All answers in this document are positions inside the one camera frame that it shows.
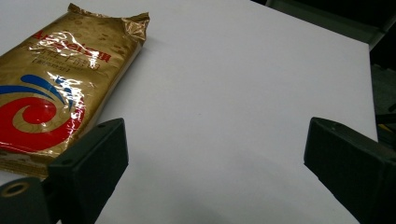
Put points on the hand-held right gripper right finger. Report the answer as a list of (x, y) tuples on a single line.
[(351, 155)]

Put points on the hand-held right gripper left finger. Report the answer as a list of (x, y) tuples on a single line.
[(90, 161)]

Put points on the gold foil packet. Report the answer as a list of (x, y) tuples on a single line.
[(53, 93)]

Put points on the dark equipment with yellow part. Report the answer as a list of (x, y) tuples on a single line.
[(385, 121)]

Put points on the grey metal frame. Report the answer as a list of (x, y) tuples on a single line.
[(327, 18)]

